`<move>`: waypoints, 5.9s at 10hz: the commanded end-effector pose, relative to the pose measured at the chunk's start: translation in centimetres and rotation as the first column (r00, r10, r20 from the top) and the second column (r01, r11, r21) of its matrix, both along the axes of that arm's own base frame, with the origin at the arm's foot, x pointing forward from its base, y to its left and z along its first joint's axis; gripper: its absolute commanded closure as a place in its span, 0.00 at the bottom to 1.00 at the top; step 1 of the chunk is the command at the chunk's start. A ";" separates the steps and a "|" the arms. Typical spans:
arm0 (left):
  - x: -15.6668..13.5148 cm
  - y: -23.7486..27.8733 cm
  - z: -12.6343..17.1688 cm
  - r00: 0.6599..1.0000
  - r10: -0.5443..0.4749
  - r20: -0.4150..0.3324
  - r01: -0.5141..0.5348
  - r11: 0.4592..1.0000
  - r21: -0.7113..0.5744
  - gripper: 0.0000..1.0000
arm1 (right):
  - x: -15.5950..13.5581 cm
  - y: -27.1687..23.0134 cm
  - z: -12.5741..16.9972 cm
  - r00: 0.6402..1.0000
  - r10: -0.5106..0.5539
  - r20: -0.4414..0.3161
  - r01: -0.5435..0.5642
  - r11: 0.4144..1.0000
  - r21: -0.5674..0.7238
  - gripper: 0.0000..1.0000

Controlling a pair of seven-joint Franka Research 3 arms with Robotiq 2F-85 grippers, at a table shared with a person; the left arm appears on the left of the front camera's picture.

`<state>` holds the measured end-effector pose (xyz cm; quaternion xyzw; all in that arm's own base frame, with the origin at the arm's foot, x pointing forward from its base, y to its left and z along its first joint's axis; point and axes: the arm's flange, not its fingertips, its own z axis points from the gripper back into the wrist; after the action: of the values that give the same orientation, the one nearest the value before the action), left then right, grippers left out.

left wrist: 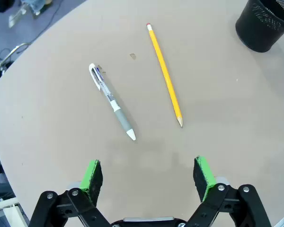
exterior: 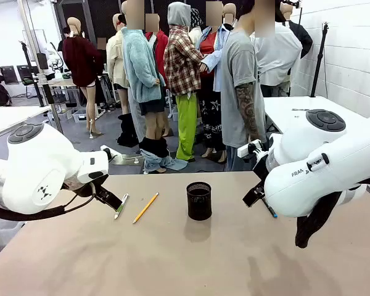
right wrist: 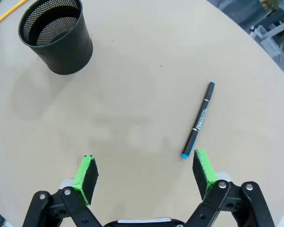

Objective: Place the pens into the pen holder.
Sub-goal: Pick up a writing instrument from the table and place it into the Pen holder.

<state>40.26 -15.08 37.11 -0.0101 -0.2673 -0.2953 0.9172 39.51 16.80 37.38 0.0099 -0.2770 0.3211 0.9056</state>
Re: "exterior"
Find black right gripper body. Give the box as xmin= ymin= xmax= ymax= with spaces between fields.
xmin=252 ymin=149 xmax=271 ymax=186

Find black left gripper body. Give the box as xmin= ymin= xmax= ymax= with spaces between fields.
xmin=62 ymin=174 xmax=110 ymax=199

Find white pen with green grip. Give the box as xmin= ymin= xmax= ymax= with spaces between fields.
xmin=113 ymin=193 xmax=130 ymax=220

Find black pen with blue tip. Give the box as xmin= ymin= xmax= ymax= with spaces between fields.
xmin=261 ymin=197 xmax=279 ymax=220

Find yellow pencil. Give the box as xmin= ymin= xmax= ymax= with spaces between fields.
xmin=132 ymin=192 xmax=160 ymax=224

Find tattooed right forearm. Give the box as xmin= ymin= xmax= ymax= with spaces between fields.
xmin=239 ymin=101 xmax=268 ymax=144

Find black mesh pen holder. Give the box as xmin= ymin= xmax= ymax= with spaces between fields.
xmin=186 ymin=181 xmax=213 ymax=221

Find large white table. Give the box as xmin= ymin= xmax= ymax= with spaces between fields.
xmin=261 ymin=96 xmax=370 ymax=146

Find blue jeans on floor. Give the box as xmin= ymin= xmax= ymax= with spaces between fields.
xmin=139 ymin=147 xmax=188 ymax=175

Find person in grey t-shirt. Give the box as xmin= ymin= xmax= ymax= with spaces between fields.
xmin=220 ymin=0 xmax=277 ymax=172

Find small white table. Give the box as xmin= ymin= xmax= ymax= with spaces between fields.
xmin=0 ymin=105 xmax=52 ymax=140

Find mannequin in white shirt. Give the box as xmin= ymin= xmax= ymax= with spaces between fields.
xmin=253 ymin=18 xmax=303 ymax=98

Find black tripod stand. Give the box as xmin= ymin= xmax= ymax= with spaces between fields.
xmin=309 ymin=22 xmax=331 ymax=98

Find mannequin in red top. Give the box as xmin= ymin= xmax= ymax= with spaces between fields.
xmin=198 ymin=1 xmax=232 ymax=163

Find mannequin in maroon sweater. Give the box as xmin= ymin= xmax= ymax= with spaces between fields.
xmin=62 ymin=17 xmax=104 ymax=139

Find mannequin in plaid shirt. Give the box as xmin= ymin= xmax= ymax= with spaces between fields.
xmin=163 ymin=1 xmax=205 ymax=163

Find mannequin in cream jacket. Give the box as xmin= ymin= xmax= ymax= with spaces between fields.
xmin=105 ymin=13 xmax=131 ymax=117

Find black light stand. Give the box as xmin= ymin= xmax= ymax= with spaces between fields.
xmin=18 ymin=39 xmax=46 ymax=107

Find slanted metal pole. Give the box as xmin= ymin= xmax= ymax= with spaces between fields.
xmin=18 ymin=0 xmax=64 ymax=134

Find mannequin with black sleeves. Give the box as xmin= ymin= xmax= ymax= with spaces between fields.
xmin=279 ymin=0 xmax=314 ymax=60

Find mannequin in black jacket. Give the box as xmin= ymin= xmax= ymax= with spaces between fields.
xmin=223 ymin=2 xmax=238 ymax=31

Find mannequin in red jacket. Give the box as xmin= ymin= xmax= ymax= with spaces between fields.
xmin=144 ymin=14 xmax=170 ymax=91

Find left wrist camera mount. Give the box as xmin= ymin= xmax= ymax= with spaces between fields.
xmin=99 ymin=144 xmax=123 ymax=162

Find black left arm cable sleeve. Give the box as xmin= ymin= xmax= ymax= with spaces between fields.
xmin=0 ymin=184 xmax=97 ymax=222

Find black arm cable sleeve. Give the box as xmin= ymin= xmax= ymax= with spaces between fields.
xmin=295 ymin=191 xmax=343 ymax=249
xmin=0 ymin=184 xmax=97 ymax=222

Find black right arm cable sleeve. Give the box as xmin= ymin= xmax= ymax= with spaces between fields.
xmin=295 ymin=191 xmax=343 ymax=249

